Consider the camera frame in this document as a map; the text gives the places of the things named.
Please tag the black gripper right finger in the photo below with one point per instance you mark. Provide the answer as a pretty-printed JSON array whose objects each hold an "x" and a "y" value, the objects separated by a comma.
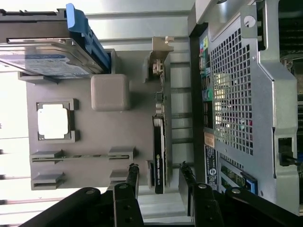
[{"x": 201, "y": 203}]

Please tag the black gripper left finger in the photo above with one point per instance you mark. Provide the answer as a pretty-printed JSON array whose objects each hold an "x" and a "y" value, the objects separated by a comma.
[{"x": 125, "y": 201}]

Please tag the grey plastic parts rack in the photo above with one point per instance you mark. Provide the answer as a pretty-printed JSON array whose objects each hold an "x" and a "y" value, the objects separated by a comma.
[{"x": 106, "y": 142}]

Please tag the silver CPU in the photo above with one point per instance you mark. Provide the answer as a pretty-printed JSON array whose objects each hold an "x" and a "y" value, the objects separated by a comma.
[{"x": 53, "y": 121}]

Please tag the open dark PC case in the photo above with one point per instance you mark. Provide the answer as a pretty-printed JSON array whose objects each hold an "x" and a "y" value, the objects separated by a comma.
[{"x": 284, "y": 94}]

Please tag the hard disk with blue label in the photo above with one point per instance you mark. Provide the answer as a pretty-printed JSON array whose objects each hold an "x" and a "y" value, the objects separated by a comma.
[{"x": 47, "y": 61}]

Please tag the blue disk caddy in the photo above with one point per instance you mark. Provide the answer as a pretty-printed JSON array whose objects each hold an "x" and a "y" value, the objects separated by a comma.
[{"x": 78, "y": 21}]

